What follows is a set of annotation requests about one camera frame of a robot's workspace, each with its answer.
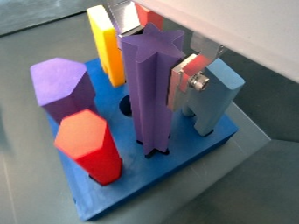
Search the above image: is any gripper metal right finger with screw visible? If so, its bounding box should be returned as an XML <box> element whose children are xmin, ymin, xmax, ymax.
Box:
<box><xmin>167</xmin><ymin>32</ymin><xmax>227</xmax><ymax>111</ymax></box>

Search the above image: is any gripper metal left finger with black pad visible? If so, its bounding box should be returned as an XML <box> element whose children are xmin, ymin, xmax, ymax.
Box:
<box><xmin>107</xmin><ymin>0</ymin><xmax>145</xmax><ymax>38</ymax></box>

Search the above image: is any purple star block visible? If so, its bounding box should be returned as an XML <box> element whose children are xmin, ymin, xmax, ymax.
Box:
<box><xmin>122</xmin><ymin>23</ymin><xmax>185</xmax><ymax>156</ymax></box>

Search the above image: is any red block behind star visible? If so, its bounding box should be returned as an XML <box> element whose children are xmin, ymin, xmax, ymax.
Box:
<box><xmin>135</xmin><ymin>3</ymin><xmax>165</xmax><ymax>30</ymax></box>

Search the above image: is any blue shape sorter board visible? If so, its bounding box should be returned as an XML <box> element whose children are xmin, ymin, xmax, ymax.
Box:
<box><xmin>61</xmin><ymin>59</ymin><xmax>239</xmax><ymax>221</ymax></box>

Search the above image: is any light blue arch block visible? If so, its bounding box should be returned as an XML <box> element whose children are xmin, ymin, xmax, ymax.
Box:
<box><xmin>182</xmin><ymin>59</ymin><xmax>246</xmax><ymax>137</ymax></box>

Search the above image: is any yellow rectangular block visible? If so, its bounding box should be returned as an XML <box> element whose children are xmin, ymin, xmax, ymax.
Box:
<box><xmin>87</xmin><ymin>5</ymin><xmax>126</xmax><ymax>87</ymax></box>

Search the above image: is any purple pentagon block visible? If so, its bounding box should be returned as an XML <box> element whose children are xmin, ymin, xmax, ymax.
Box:
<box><xmin>31</xmin><ymin>58</ymin><xmax>98</xmax><ymax>123</ymax></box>

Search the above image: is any red hexagon block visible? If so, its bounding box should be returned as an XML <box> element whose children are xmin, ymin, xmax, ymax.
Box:
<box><xmin>54</xmin><ymin>109</ymin><xmax>123</xmax><ymax>186</ymax></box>

